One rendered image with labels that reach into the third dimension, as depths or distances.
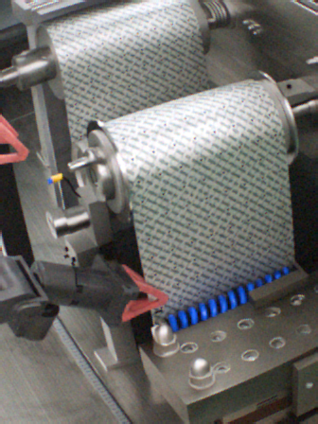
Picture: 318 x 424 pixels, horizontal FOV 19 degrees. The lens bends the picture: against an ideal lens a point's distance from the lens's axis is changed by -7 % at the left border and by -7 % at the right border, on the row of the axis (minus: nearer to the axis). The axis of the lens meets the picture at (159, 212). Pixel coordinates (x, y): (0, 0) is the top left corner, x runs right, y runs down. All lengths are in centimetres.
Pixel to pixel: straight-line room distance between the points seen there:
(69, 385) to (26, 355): 12
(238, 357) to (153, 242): 20
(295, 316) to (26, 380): 46
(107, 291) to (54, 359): 29
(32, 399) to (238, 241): 42
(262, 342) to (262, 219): 19
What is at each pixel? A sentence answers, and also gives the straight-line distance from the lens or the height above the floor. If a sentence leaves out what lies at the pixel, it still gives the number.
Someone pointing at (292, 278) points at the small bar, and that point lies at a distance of 143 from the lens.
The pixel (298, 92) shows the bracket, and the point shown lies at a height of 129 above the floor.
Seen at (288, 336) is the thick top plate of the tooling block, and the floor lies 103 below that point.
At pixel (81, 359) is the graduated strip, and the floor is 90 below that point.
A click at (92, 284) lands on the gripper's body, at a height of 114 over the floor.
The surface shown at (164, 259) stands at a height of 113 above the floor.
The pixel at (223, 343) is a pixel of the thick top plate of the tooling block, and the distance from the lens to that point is 136.
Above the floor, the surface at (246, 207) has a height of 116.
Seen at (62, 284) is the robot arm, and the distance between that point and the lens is 130.
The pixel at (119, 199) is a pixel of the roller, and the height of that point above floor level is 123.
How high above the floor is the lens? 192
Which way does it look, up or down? 33 degrees down
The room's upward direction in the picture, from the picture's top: 10 degrees counter-clockwise
